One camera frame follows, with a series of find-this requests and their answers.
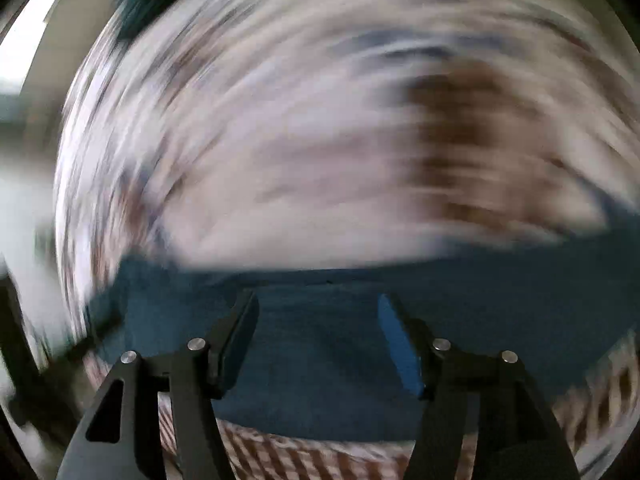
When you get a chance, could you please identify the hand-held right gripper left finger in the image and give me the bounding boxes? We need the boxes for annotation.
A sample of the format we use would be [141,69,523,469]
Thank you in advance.
[56,289,260,480]

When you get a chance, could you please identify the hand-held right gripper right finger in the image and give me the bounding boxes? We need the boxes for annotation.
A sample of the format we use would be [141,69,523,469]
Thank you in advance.
[377,293,581,480]

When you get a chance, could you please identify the dark blue pants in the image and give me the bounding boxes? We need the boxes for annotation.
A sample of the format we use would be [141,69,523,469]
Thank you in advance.
[85,195,640,443]

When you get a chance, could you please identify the white brown patterned blanket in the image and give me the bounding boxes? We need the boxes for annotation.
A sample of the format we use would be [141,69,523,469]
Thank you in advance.
[52,0,640,480]

